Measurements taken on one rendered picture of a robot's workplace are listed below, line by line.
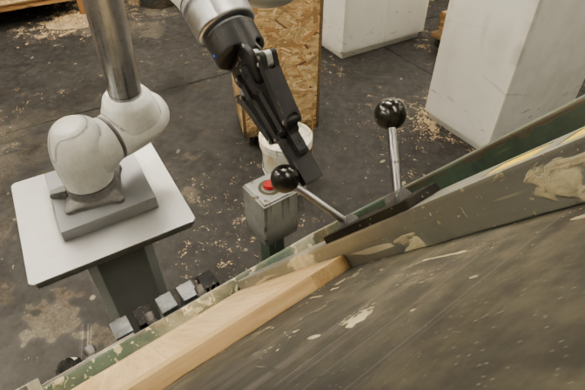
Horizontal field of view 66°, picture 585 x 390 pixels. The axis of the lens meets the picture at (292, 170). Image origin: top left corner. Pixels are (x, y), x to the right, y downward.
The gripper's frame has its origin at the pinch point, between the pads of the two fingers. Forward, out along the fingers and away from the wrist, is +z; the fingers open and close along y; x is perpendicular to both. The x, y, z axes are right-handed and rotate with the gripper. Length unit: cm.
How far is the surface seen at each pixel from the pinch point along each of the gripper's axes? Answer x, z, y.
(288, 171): 3.4, 1.2, -1.8
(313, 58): -127, -76, 157
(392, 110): -5.8, 1.7, -13.6
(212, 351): 21.0, 15.1, 0.4
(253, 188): -19, -9, 68
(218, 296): 6, 13, 57
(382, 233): 0.9, 13.0, -9.7
